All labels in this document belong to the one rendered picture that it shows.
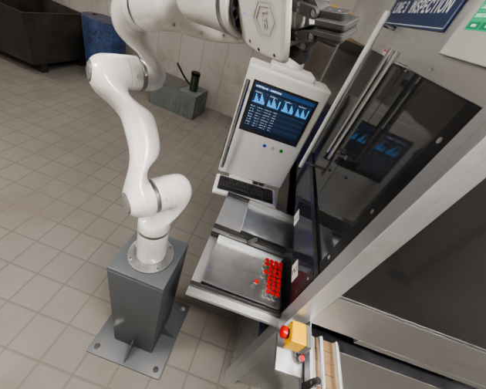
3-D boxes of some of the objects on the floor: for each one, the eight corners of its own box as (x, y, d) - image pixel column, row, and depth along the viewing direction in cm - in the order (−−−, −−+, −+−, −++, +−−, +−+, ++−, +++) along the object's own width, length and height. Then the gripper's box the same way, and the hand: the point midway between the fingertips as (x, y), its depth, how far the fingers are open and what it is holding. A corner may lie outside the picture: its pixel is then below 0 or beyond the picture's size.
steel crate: (92, 65, 435) (89, 15, 387) (40, 76, 350) (25, 14, 303) (48, 45, 434) (37, -6, 386) (-17, 52, 350) (-40, -13, 302)
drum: (133, 81, 435) (133, 25, 380) (111, 89, 389) (108, 25, 333) (103, 69, 435) (99, 10, 380) (78, 75, 388) (69, 9, 333)
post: (235, 372, 155) (812, -148, 24) (233, 383, 151) (934, -188, 19) (226, 369, 155) (757, -175, 24) (224, 380, 151) (867, -220, 19)
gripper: (261, -71, 32) (396, -77, 22) (265, 50, 44) (354, 81, 34) (217, -60, 29) (346, -61, 20) (234, 65, 41) (319, 103, 31)
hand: (336, 25), depth 28 cm, fingers closed
